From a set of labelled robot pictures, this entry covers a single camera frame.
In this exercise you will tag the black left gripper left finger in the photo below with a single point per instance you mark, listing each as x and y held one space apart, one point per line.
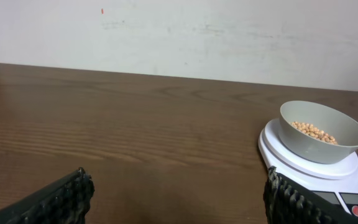
66 200

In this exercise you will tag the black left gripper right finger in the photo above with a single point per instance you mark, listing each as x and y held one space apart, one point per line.
293 197

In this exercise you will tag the white digital kitchen scale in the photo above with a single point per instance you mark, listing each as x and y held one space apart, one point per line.
322 174

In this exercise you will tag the grey round bowl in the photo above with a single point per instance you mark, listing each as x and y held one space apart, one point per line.
340 126

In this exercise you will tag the soybeans in grey bowl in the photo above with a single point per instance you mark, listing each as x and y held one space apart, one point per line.
314 132

